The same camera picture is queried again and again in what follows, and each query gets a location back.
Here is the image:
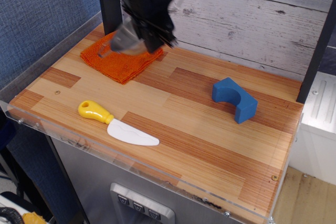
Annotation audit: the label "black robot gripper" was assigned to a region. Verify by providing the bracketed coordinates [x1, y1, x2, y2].
[121, 0, 176, 53]

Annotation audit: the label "orange knitted cloth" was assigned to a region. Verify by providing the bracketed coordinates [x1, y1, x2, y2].
[80, 32, 164, 84]

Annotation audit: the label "blue arch-shaped block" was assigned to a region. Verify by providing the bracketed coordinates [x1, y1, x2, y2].
[212, 78, 258, 124]

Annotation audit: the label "stainless steel cabinet body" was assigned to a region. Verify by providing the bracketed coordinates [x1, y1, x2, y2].
[49, 137, 239, 223]

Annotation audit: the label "silver control panel with buttons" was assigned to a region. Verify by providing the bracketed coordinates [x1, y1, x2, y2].
[110, 183, 175, 223]

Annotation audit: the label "white ribbed appliance at right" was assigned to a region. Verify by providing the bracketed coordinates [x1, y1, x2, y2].
[289, 72, 335, 185]

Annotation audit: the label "clear acrylic table edge guard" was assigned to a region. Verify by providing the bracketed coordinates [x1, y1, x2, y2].
[1, 97, 291, 223]

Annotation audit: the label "black left vertical post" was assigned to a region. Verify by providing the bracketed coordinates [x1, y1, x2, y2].
[99, 0, 122, 35]

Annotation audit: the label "black vertical post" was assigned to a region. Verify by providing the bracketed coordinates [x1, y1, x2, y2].
[296, 0, 336, 103]
[99, 0, 122, 35]

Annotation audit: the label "yellow handled toy knife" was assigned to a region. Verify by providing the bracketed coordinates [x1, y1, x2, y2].
[78, 100, 160, 146]

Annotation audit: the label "black right vertical post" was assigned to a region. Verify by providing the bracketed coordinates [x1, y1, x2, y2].
[296, 0, 336, 103]

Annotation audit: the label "black and yellow cables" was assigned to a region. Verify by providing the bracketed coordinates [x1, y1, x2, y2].
[0, 207, 47, 224]

